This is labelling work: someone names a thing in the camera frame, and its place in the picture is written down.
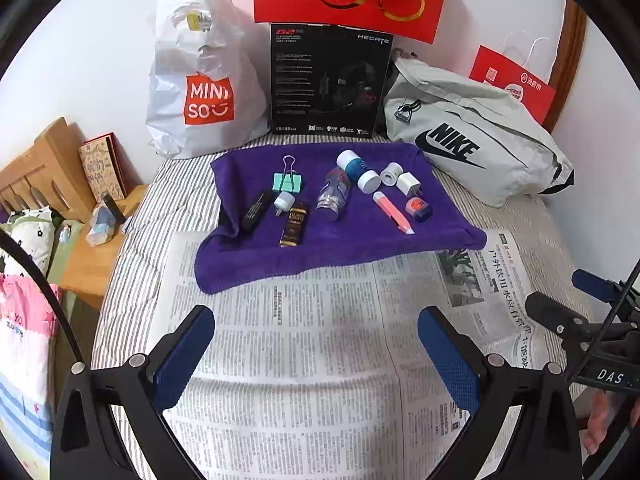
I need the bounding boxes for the grey bag with black logo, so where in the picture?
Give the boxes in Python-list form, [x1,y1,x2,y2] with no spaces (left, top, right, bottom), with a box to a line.
[382,49,576,208]

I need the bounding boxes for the white floral pillow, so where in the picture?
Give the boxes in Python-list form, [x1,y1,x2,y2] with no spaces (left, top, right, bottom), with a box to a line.
[0,207,68,278]

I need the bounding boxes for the black cable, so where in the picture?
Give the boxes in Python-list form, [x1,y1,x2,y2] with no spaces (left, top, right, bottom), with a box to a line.
[565,280,640,480]
[0,234,93,373]

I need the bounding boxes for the newspaper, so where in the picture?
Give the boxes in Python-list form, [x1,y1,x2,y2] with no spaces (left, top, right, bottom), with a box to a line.
[160,227,556,480]

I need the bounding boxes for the black headphone box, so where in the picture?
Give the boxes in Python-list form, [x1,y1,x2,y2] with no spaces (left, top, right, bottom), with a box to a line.
[270,22,396,140]

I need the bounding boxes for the person's right hand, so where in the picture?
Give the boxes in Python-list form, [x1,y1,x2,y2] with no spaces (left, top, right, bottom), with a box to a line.
[584,389,633,456]

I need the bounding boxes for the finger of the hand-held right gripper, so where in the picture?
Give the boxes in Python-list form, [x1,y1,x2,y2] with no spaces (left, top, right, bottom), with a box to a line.
[525,291,596,338]
[571,268,623,306]

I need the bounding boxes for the blue jar white lid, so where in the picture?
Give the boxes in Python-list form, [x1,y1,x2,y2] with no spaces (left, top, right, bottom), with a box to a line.
[336,150,368,185]

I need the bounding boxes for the white plastic shopping bag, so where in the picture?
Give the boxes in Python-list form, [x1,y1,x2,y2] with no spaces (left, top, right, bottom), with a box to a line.
[145,0,271,161]

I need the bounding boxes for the black tube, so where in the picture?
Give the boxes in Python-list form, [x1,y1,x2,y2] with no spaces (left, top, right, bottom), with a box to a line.
[242,190,271,233]

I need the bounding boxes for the wooden nightstand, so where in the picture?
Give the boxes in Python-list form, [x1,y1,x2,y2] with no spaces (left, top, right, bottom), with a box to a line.
[50,182,151,311]

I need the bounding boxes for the green binder clip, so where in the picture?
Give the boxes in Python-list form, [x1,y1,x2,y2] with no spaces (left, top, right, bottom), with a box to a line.
[272,156,304,193]

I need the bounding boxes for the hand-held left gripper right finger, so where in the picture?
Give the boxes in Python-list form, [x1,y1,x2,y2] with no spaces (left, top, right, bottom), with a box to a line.
[417,306,586,480]

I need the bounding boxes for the red book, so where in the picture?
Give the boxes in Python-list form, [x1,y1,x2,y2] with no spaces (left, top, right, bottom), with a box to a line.
[113,132,140,193]

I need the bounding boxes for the orange and blue small container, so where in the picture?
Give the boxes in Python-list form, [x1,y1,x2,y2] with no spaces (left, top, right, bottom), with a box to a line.
[405,196,432,222]

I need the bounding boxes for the white lid round jar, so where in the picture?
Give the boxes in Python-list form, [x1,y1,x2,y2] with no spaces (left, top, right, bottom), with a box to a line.
[357,169,383,193]

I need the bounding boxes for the pink printed blanket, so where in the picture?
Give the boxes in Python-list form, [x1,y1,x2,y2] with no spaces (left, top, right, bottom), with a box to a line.
[0,275,63,453]

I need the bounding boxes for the wooden headboard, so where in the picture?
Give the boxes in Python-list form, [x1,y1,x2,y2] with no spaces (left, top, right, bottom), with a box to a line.
[0,117,86,223]

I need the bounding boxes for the purple towel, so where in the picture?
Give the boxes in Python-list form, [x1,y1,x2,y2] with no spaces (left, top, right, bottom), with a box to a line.
[194,141,488,296]

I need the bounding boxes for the red paper bag white handles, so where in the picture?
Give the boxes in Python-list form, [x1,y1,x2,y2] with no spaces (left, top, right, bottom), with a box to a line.
[468,30,557,128]

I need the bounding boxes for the patterned notebook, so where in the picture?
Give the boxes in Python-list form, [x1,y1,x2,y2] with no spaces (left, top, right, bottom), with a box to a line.
[79,132,130,201]

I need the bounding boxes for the white charger plug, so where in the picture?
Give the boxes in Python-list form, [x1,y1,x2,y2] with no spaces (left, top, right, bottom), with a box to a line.
[397,171,423,197]

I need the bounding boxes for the pink pen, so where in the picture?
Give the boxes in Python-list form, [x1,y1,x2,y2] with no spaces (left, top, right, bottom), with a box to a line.
[372,191,416,236]

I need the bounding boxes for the small black device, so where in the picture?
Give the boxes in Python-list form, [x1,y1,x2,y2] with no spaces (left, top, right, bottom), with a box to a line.
[101,191,127,226]

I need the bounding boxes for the brown wooden door frame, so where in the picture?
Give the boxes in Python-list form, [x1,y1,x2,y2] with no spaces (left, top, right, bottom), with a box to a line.
[542,0,588,133]

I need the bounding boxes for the white plug night light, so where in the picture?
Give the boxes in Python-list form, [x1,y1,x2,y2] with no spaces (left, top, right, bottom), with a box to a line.
[272,191,295,218]

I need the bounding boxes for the crumpled plastic packet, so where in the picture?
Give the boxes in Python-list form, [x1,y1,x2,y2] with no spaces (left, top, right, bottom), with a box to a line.
[87,205,122,247]

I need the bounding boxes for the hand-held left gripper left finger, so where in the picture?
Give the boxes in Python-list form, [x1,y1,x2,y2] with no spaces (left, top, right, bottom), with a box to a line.
[50,304,217,480]

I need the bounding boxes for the clear plastic bottle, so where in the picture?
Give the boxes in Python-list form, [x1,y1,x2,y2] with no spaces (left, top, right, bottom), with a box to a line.
[315,167,353,222]

